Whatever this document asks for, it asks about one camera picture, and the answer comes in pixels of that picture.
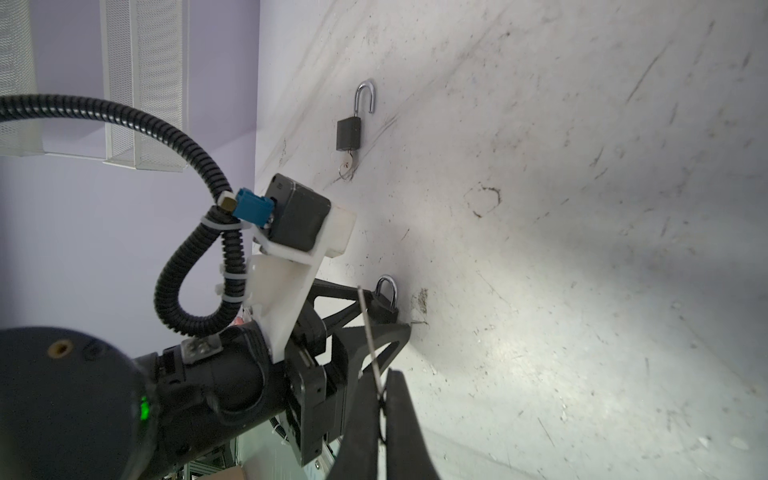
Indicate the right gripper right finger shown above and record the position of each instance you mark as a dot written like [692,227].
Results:
[407,456]

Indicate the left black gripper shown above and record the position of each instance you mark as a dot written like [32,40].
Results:
[207,403]

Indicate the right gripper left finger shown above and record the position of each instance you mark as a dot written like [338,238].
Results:
[358,455]

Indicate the black padlock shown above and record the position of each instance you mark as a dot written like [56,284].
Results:
[382,301]
[349,130]

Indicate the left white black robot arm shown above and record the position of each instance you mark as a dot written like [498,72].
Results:
[75,407]

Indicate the lower white mesh shelf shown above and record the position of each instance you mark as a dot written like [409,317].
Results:
[18,77]

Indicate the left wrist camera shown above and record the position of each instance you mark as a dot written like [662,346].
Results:
[295,228]

